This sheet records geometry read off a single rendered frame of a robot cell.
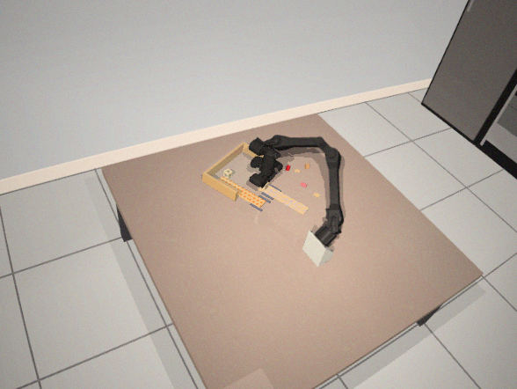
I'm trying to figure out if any tan strip with blue speckles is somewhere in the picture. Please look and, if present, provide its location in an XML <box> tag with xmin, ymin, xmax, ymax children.
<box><xmin>257</xmin><ymin>185</ymin><xmax>309</xmax><ymax>215</ymax></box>

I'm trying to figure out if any tan strip with orange dots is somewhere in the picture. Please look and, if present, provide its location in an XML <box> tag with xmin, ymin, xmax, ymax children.
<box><xmin>237</xmin><ymin>187</ymin><xmax>266</xmax><ymax>208</ymax></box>

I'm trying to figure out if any tan open-top box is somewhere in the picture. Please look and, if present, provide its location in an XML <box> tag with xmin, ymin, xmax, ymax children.
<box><xmin>202</xmin><ymin>140</ymin><xmax>260</xmax><ymax>201</ymax></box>

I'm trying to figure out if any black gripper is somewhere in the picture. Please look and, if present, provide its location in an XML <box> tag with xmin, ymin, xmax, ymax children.
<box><xmin>249</xmin><ymin>160</ymin><xmax>283</xmax><ymax>188</ymax></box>

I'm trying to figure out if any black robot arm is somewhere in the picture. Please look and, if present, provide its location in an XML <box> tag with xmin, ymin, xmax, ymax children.
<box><xmin>249</xmin><ymin>135</ymin><xmax>344</xmax><ymax>247</ymax></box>

